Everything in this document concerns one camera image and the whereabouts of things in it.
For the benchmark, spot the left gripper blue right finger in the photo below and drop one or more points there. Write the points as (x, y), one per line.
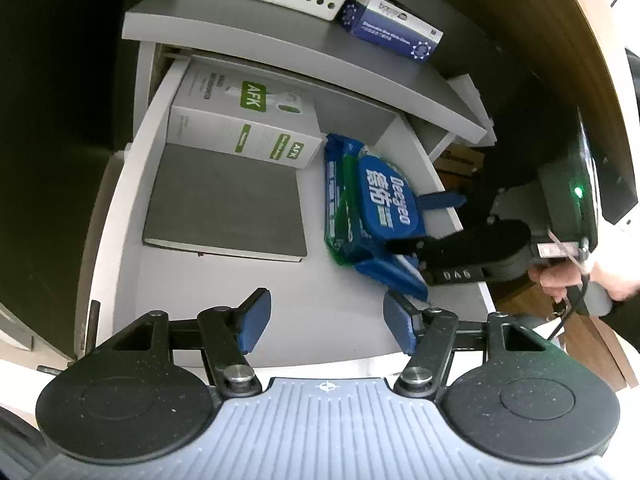
(397, 314)

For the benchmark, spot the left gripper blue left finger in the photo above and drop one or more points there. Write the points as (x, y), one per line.
(253, 317)

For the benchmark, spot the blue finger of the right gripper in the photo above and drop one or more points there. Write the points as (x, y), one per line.
(440, 200)
(402, 275)

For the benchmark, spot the blue Deeyeo wet wipes pack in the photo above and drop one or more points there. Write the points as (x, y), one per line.
(368, 202)

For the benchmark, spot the white drawer cabinet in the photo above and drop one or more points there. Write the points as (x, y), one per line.
(289, 40)

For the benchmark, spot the orange cardboard box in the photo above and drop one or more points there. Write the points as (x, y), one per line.
(460, 160)

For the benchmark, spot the grey notebook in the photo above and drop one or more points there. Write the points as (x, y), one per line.
(221, 204)

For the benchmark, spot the blue glove box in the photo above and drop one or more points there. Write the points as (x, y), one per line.
(389, 26)

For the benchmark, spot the white AFK box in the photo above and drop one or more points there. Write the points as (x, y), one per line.
(231, 112)

